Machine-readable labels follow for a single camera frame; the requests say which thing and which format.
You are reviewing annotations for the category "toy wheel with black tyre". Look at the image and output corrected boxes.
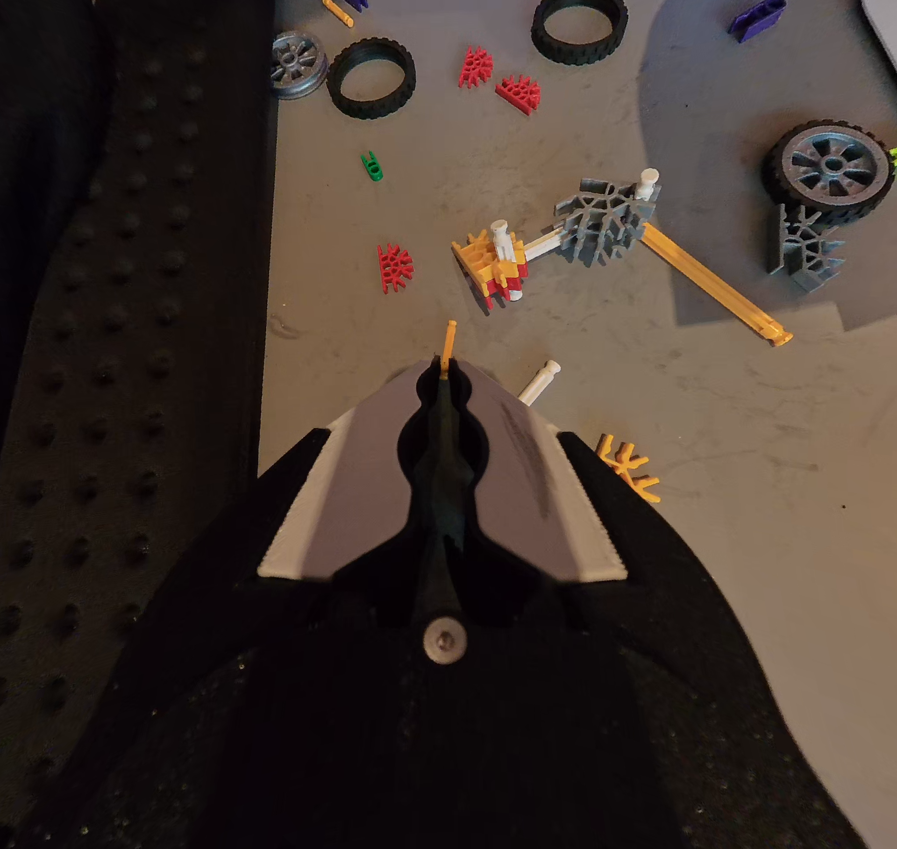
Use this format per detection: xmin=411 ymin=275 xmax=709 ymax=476
xmin=762 ymin=119 xmax=897 ymax=228

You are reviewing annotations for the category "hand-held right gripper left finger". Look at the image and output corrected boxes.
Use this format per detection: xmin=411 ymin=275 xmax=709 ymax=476
xmin=256 ymin=360 xmax=435 ymax=580

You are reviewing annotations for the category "red ridged connector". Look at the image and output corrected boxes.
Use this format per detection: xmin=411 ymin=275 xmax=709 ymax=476
xmin=376 ymin=243 xmax=416 ymax=295

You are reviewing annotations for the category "silver wheel hub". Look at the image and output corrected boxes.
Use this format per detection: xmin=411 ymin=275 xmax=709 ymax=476
xmin=270 ymin=30 xmax=330 ymax=101

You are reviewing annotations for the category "purple connector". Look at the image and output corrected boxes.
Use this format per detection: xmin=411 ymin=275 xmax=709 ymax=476
xmin=727 ymin=0 xmax=788 ymax=44

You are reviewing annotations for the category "yellow half-round connector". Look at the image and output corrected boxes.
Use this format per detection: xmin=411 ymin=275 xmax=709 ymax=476
xmin=596 ymin=434 xmax=662 ymax=504

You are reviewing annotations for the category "red toothed connector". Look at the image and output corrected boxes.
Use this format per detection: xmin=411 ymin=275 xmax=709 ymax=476
xmin=494 ymin=74 xmax=542 ymax=116
xmin=457 ymin=45 xmax=495 ymax=89

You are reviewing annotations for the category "long yellow rod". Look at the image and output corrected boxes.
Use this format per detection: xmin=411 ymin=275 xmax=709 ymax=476
xmin=641 ymin=221 xmax=795 ymax=350

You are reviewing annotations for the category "red plastic connector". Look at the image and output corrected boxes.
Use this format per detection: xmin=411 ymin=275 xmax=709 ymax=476
xmin=482 ymin=274 xmax=530 ymax=312

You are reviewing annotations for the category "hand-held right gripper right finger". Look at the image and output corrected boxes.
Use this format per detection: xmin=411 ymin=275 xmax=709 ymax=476
xmin=452 ymin=358 xmax=629 ymax=584

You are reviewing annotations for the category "orange plastic connector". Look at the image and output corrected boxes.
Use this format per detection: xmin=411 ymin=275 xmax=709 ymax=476
xmin=450 ymin=228 xmax=527 ymax=296

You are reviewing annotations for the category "black rubber tyre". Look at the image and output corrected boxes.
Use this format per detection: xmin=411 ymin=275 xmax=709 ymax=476
xmin=326 ymin=37 xmax=416 ymax=121
xmin=530 ymin=0 xmax=628 ymax=66

